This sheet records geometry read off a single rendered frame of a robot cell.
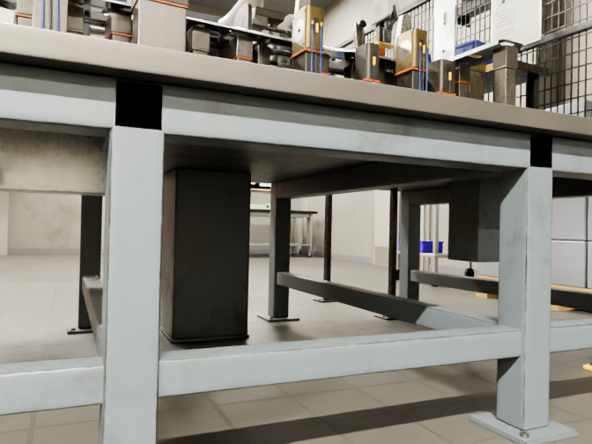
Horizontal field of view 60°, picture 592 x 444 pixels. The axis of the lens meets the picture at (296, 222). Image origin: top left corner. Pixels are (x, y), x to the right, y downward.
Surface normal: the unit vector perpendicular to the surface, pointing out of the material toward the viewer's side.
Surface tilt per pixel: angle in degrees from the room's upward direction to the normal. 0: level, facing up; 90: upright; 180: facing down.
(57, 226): 90
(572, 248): 90
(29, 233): 90
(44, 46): 90
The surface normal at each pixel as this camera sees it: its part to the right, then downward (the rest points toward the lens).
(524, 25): -0.88, -0.03
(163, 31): 0.47, 0.00
